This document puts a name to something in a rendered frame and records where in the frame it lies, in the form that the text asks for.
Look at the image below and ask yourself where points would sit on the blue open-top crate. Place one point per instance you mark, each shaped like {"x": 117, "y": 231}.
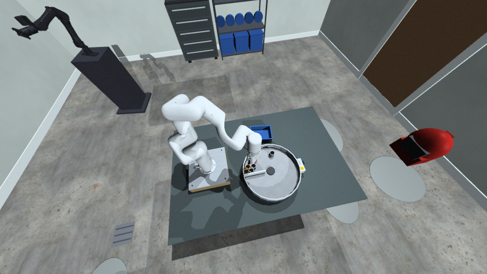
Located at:
{"x": 264, "y": 131}

